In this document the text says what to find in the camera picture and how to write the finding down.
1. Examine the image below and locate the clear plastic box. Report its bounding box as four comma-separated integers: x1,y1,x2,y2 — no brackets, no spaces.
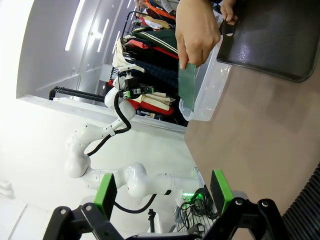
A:
178,37,232,123

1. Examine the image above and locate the small black stand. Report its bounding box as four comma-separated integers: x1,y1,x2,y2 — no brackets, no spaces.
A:
147,208,157,234

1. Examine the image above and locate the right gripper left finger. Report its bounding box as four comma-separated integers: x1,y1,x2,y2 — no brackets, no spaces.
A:
42,173,124,240

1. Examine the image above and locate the orange garment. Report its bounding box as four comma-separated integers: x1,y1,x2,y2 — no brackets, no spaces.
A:
144,0,176,21

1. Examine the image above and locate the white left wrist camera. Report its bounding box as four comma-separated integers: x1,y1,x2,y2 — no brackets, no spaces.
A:
117,64,146,76

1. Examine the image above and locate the person's right hand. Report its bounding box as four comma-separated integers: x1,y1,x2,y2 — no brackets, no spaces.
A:
220,0,239,24

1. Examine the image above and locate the red folded garment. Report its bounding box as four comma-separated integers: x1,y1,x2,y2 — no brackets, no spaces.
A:
127,98,175,116

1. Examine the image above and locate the navy plaid garment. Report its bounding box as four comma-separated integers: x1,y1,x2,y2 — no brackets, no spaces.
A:
124,58,180,89

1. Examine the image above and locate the cream folded garment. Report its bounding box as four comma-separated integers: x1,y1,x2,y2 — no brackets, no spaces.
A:
139,91,176,111

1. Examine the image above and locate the black slotted PCB rack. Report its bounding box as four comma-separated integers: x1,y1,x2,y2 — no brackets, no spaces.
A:
281,162,320,240

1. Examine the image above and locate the black cable bundle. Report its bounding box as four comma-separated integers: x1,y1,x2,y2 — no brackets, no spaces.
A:
174,187,219,234

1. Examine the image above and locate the black serving tray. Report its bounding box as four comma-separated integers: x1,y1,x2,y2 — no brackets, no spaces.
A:
216,0,320,84

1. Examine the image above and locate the ceiling light strip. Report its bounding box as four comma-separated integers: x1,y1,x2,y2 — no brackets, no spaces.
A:
64,0,88,52
96,18,111,54

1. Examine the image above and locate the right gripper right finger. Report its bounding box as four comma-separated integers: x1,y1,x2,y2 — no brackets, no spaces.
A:
202,169,296,240

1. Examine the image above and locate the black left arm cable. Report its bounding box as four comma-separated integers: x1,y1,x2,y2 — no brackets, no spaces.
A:
84,92,133,157

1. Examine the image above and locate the black garment rack frame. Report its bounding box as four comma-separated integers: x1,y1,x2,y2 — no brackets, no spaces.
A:
119,10,151,39

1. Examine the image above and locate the black base cable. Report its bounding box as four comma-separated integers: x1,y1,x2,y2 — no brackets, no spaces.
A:
113,193,158,215

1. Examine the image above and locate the person's left hand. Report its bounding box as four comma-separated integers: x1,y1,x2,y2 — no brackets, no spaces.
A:
175,0,221,70

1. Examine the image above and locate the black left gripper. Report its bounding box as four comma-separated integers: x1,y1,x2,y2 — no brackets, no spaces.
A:
119,76,155,99

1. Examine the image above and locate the green PCB board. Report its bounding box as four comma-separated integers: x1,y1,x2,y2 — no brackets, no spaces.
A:
178,60,199,113

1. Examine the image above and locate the black metal bar frame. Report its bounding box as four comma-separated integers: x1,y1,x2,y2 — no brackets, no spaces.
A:
48,86,106,104

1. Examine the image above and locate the dark green striped garment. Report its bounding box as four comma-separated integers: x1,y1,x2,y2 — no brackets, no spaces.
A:
131,28,180,55

